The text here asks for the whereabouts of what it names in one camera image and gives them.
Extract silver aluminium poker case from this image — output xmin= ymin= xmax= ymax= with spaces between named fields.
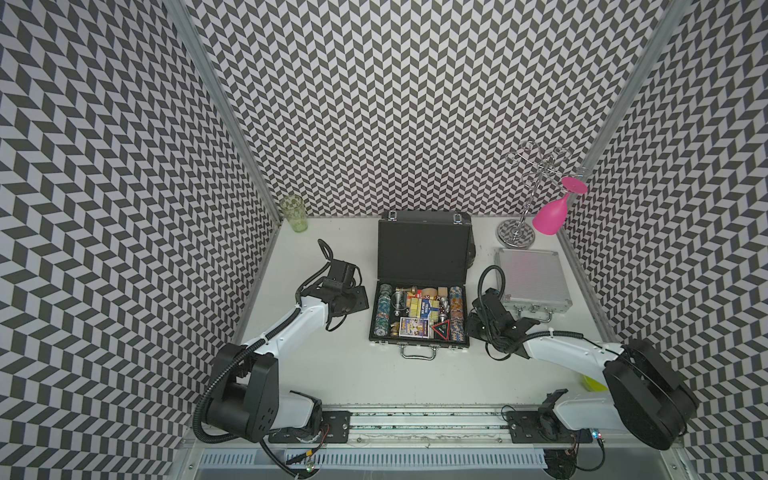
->
xmin=494 ymin=249 xmax=573 ymax=323

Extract black poker case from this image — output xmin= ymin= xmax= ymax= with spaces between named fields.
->
xmin=369 ymin=210 xmax=476 ymax=361

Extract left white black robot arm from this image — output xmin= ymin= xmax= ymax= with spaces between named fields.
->
xmin=192 ymin=239 xmax=369 ymax=444

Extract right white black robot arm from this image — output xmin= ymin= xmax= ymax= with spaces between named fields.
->
xmin=467 ymin=265 xmax=700 ymax=450

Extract green all in triangle marker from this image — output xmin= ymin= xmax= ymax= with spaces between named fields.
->
xmin=431 ymin=320 xmax=451 ymax=341

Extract blue yellow card deck box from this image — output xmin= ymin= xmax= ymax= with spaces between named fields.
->
xmin=419 ymin=298 xmax=440 ymax=320

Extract pink plastic wine glass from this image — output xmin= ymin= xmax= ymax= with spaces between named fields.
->
xmin=532 ymin=177 xmax=588 ymax=236

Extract yellow-green plastic ball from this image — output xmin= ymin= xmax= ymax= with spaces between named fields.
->
xmin=582 ymin=376 xmax=608 ymax=392

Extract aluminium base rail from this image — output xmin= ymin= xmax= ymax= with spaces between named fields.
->
xmin=179 ymin=404 xmax=685 ymax=451

